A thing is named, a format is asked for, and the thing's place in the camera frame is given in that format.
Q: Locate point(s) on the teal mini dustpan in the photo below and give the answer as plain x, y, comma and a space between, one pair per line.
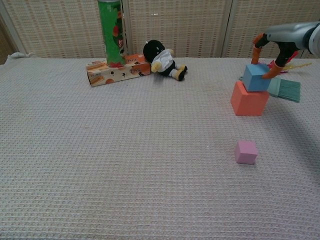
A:
273, 88

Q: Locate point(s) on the orange snack box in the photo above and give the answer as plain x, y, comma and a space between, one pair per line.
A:
117, 74

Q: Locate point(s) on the green chips can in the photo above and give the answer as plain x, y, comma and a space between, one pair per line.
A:
111, 35

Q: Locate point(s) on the pink cube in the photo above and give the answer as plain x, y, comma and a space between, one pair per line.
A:
246, 153

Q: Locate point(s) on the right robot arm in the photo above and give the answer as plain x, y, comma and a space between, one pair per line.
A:
315, 37

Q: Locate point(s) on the red feather shuttlecock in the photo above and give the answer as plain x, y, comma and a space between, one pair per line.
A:
300, 66

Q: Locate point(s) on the blue cube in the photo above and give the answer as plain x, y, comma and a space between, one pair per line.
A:
255, 80

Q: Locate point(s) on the teal mini brush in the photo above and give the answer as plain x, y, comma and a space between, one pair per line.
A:
290, 91

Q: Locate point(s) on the black-headed plush doll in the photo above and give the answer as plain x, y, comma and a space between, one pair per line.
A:
163, 61

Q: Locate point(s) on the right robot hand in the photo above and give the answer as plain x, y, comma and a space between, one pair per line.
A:
287, 33

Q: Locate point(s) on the woven folding screen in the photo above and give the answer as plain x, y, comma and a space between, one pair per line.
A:
187, 27

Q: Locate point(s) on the beige woven tablecloth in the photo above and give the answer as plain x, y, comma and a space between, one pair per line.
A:
125, 162

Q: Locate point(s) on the orange cube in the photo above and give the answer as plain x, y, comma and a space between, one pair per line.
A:
246, 103

